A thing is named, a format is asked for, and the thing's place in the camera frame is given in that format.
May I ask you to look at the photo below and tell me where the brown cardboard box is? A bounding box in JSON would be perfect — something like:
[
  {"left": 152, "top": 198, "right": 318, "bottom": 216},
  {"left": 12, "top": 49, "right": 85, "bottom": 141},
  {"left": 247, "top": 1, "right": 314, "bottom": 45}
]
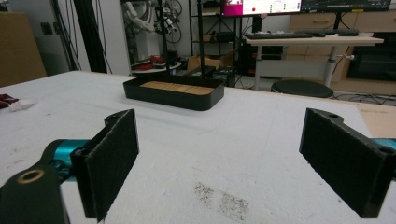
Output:
[{"left": 186, "top": 48, "right": 238, "bottom": 72}]

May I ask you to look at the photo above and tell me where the computer monitor with pink window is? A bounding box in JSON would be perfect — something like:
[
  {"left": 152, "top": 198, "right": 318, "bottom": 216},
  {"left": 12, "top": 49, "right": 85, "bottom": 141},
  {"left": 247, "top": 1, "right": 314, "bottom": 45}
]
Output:
[{"left": 222, "top": 0, "right": 303, "bottom": 17}]

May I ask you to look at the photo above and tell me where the light wooden desk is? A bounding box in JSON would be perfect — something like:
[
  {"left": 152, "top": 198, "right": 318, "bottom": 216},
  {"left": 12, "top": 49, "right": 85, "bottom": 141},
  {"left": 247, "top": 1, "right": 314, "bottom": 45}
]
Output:
[{"left": 245, "top": 35, "right": 385, "bottom": 91}]

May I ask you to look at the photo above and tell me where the black tray with wooden bottom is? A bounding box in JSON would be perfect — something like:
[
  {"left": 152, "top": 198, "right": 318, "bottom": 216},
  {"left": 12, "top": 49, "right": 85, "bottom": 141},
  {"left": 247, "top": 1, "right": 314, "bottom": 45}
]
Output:
[{"left": 122, "top": 73, "right": 226, "bottom": 112}]

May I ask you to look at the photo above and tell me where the black shelf rack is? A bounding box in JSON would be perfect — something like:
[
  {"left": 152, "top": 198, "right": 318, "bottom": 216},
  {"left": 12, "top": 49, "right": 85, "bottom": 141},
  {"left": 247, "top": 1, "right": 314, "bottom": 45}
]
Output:
[{"left": 188, "top": 0, "right": 245, "bottom": 58}]

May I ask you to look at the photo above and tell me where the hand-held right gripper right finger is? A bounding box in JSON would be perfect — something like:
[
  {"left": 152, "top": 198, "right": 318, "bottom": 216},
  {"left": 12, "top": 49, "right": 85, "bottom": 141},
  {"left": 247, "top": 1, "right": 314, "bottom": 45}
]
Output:
[{"left": 299, "top": 107, "right": 396, "bottom": 219}]

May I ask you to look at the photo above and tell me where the black round stool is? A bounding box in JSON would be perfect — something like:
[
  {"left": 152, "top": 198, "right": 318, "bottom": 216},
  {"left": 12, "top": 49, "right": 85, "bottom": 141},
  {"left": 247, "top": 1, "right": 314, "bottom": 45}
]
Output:
[{"left": 270, "top": 79, "right": 334, "bottom": 99}]

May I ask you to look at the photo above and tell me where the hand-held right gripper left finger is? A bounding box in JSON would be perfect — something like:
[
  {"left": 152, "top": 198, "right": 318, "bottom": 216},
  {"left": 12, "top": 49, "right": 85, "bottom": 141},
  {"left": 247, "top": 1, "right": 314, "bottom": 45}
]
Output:
[{"left": 70, "top": 108, "right": 140, "bottom": 223}]

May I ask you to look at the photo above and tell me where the black metal stand pole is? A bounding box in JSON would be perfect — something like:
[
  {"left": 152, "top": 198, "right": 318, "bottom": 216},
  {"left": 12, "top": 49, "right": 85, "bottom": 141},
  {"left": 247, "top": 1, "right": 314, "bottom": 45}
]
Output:
[{"left": 196, "top": 0, "right": 207, "bottom": 79}]

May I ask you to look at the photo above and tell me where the dark computer monitor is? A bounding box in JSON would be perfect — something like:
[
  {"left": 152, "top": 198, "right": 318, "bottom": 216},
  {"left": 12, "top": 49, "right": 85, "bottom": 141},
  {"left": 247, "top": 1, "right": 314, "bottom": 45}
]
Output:
[{"left": 300, "top": 0, "right": 392, "bottom": 13}]

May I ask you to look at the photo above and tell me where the red and white cloth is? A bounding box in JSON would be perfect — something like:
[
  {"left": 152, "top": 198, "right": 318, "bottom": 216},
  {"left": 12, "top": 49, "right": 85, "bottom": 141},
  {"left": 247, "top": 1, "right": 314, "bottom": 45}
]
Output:
[{"left": 0, "top": 93, "right": 37, "bottom": 113}]

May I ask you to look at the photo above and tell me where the black keyboard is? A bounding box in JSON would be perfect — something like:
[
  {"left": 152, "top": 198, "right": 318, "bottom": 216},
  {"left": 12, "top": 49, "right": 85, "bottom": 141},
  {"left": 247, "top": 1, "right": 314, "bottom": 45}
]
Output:
[
  {"left": 293, "top": 28, "right": 361, "bottom": 37},
  {"left": 243, "top": 32, "right": 315, "bottom": 40}
]

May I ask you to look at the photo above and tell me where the brown wooden board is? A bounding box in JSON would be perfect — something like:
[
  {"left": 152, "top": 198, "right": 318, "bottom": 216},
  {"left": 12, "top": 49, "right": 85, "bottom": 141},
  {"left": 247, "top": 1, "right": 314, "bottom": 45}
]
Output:
[{"left": 0, "top": 11, "right": 48, "bottom": 89}]

